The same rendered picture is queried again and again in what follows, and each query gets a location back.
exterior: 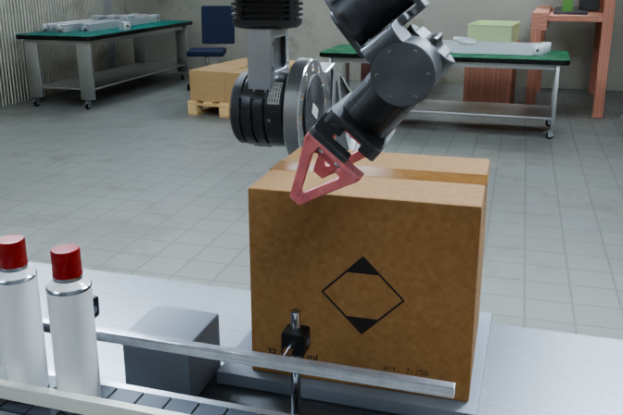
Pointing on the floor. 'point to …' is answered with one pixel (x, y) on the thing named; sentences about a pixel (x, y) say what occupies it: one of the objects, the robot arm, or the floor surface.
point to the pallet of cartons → (215, 86)
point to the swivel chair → (215, 31)
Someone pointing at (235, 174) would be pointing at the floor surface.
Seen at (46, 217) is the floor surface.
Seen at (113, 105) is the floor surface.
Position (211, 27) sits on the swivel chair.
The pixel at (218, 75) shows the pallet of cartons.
